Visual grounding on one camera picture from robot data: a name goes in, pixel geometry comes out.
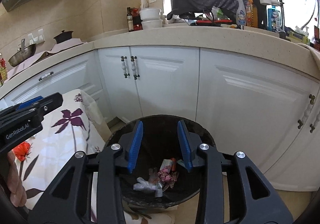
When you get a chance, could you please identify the cabinet door handle left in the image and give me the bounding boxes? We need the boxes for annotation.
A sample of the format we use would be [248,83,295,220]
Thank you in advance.
[120,56,130,78]

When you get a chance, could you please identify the black pot with lid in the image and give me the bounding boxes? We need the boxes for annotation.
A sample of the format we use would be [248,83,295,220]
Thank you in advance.
[54,30,73,44]

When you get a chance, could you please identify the steel frying pan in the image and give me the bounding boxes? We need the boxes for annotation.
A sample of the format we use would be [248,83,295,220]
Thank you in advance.
[9,38,36,67]

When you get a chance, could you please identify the yellow cooking oil bottle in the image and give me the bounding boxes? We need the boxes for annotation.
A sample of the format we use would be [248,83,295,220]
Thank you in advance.
[0,58,8,86]

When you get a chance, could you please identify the clear plastic bag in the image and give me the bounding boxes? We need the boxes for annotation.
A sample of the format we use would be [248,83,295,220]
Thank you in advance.
[133,177,163,197]

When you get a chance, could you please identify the orange dish soap bottle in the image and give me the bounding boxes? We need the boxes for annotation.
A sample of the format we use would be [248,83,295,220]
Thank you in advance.
[246,0,258,28]

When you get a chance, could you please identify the cabinet door handle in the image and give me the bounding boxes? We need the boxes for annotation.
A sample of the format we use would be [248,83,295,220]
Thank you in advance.
[120,56,130,78]
[130,56,140,80]

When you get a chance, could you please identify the stacked white bowls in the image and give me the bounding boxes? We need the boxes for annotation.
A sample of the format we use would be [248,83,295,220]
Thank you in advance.
[139,7,163,30]

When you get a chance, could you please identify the drawer handle centre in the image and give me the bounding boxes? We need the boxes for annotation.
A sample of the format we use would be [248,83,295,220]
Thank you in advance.
[39,71,54,82]

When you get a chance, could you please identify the cabinet door handle right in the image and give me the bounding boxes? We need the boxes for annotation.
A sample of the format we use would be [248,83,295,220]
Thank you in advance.
[130,56,140,80]

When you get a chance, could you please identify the red black spray can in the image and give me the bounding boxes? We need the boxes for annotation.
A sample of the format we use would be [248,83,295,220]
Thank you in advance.
[170,158,176,171]

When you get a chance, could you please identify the black trash bin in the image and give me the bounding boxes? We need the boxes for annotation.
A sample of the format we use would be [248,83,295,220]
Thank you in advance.
[119,115,215,208]

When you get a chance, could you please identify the large orange plastic bag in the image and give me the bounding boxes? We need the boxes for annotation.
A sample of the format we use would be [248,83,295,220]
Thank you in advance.
[13,141,31,162]

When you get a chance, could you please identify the floral tablecloth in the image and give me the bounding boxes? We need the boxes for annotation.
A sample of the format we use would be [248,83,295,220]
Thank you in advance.
[15,89,112,214]

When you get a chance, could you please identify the blue white toothpaste tube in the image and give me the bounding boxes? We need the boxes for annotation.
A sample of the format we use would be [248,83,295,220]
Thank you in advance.
[160,159,173,171]

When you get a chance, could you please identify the white spray cleaner bottle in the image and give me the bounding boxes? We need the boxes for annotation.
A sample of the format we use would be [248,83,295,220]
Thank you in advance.
[236,0,246,27]

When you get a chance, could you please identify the red checkered cloth scrap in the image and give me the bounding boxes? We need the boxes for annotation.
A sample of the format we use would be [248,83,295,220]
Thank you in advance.
[158,165,178,191]

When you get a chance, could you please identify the dark sauce bottle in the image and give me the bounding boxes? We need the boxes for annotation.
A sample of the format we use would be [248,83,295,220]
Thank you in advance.
[127,7,134,32]

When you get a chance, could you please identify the left human hand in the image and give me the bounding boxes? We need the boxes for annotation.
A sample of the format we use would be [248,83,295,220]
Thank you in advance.
[7,151,27,207]

